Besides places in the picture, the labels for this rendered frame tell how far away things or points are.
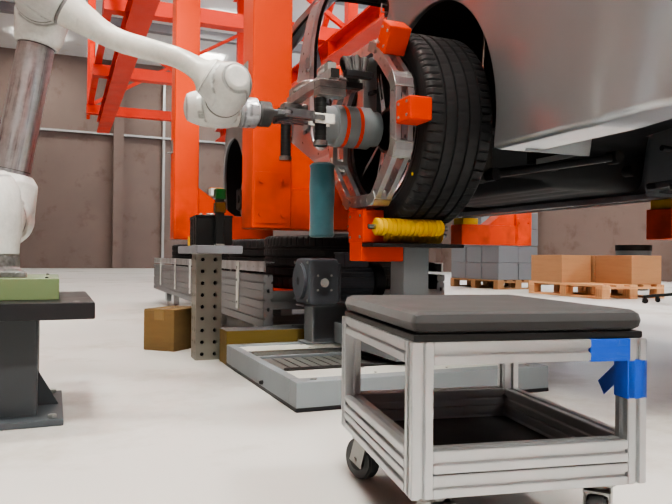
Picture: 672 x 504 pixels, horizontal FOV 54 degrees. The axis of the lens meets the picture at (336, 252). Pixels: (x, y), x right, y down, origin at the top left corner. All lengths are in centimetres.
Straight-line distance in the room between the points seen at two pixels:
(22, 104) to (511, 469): 162
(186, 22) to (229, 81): 300
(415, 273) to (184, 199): 248
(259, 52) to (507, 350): 197
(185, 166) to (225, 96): 277
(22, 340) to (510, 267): 785
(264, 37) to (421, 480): 208
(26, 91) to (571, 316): 161
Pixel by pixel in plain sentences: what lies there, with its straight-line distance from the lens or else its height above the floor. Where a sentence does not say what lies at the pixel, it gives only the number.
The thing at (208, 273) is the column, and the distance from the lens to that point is 266.
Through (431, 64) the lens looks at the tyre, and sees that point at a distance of 212.
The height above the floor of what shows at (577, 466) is 13.
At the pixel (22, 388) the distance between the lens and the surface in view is 180.
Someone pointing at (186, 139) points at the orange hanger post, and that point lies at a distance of 453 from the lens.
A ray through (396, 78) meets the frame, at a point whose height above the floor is 95.
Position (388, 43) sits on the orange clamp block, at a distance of 217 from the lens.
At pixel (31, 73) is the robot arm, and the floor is 92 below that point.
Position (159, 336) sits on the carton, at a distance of 296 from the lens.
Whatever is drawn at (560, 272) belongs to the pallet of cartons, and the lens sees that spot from 782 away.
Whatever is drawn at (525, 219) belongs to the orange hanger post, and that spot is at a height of 73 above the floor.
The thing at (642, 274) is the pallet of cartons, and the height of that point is 26.
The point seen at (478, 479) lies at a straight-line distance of 95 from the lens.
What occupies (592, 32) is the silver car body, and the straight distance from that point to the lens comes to 181.
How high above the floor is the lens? 41
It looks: level
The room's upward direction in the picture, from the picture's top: 1 degrees clockwise
